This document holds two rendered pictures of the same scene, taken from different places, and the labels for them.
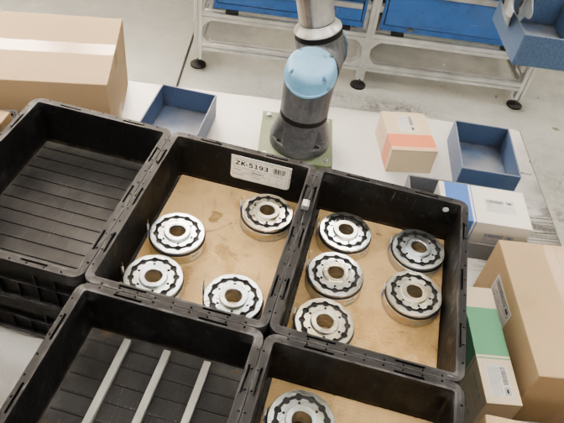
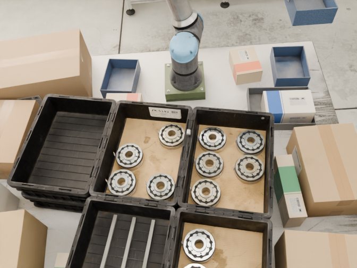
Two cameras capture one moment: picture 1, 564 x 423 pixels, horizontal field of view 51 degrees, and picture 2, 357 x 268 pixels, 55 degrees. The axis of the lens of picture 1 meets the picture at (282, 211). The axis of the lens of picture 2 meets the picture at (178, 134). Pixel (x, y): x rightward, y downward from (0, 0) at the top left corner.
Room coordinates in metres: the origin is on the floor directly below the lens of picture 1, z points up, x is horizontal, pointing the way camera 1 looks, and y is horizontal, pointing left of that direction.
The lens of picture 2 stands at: (0.11, -0.10, 1.98)
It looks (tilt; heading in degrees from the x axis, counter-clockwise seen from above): 58 degrees down; 8
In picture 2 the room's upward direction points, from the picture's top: 8 degrees counter-clockwise
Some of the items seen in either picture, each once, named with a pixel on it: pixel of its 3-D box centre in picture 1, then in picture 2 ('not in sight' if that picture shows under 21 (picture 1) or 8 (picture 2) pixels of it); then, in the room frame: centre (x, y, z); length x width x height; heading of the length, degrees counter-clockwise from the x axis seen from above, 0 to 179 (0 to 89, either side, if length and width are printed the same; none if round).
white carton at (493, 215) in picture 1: (477, 217); (286, 107); (1.01, -0.45, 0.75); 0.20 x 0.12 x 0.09; 91
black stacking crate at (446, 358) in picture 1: (372, 280); (228, 164); (0.68, -0.18, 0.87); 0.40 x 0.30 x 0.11; 173
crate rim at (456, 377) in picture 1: (378, 263); (228, 158); (0.68, -0.18, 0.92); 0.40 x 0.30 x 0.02; 173
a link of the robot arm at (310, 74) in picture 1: (309, 83); (184, 51); (1.18, -0.02, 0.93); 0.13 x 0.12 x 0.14; 172
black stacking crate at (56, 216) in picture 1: (60, 199); (70, 147); (0.75, 0.42, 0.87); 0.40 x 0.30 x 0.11; 173
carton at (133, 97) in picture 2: not in sight; (124, 108); (1.03, 0.27, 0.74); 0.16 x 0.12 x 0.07; 89
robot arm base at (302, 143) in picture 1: (301, 124); (185, 71); (1.18, -0.01, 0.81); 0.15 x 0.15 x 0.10
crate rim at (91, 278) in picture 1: (213, 220); (144, 149); (0.71, 0.12, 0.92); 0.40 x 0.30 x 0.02; 173
